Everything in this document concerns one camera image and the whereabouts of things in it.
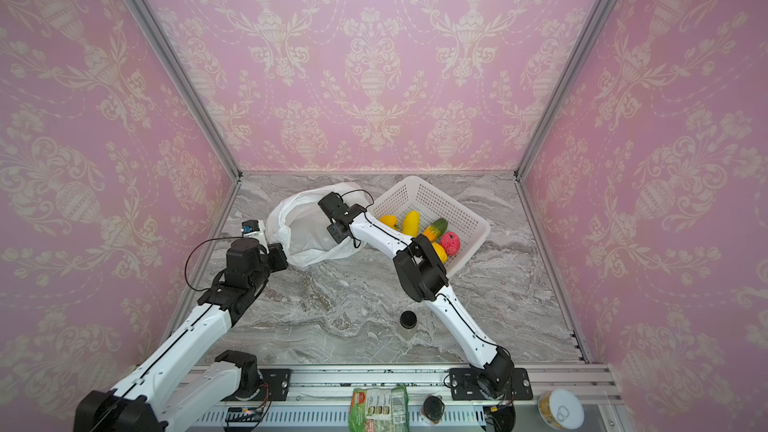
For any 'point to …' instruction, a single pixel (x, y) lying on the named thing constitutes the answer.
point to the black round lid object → (433, 408)
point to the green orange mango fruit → (436, 230)
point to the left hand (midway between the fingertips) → (284, 244)
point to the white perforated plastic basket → (431, 203)
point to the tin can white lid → (561, 409)
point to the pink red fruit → (451, 243)
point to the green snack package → (379, 410)
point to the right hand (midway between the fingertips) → (345, 226)
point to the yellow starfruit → (411, 223)
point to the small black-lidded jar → (408, 319)
